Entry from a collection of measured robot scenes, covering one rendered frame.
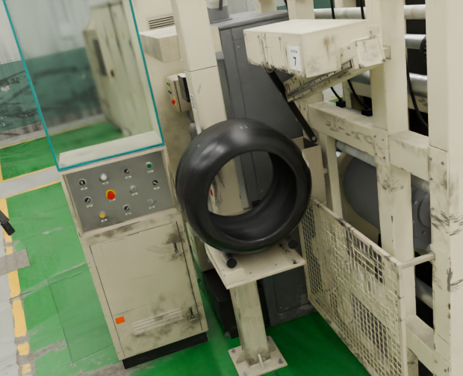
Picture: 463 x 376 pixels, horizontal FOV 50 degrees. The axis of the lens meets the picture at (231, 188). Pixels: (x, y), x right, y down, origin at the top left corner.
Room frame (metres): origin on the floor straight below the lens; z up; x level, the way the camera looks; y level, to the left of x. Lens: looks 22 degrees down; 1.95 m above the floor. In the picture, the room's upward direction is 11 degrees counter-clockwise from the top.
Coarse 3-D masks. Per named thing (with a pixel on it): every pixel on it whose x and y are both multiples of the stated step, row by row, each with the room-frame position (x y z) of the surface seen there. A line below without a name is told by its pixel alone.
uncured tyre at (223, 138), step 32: (224, 128) 1.92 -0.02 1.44; (256, 128) 1.88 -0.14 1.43; (192, 160) 1.85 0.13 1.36; (224, 160) 1.80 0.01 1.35; (288, 160) 1.86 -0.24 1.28; (192, 192) 1.79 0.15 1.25; (288, 192) 2.09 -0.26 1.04; (192, 224) 1.80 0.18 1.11; (224, 224) 2.06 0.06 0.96; (256, 224) 2.07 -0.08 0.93; (288, 224) 1.85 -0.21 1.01
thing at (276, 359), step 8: (272, 344) 2.33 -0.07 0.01; (232, 352) 2.32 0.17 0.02; (240, 352) 2.31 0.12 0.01; (272, 352) 2.26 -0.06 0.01; (232, 360) 2.26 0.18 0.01; (272, 360) 2.20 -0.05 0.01; (280, 360) 2.17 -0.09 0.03; (240, 368) 2.18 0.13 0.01; (248, 368) 2.17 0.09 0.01; (256, 368) 2.16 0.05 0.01; (264, 368) 2.15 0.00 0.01; (272, 368) 2.14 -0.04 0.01
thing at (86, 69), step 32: (32, 0) 2.40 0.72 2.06; (64, 0) 2.43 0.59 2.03; (96, 0) 2.46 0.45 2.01; (128, 0) 2.49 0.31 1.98; (32, 32) 2.39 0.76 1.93; (64, 32) 2.42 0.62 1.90; (96, 32) 2.45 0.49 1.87; (128, 32) 2.48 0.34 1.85; (32, 64) 2.38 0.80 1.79; (64, 64) 2.41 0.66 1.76; (96, 64) 2.44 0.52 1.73; (128, 64) 2.48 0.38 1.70; (64, 96) 2.40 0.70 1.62; (96, 96) 2.43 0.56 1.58; (128, 96) 2.47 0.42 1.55; (64, 128) 2.39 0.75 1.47; (96, 128) 2.42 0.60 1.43; (128, 128) 2.46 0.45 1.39; (160, 128) 2.49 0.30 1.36; (64, 160) 2.38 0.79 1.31; (96, 160) 2.41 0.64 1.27
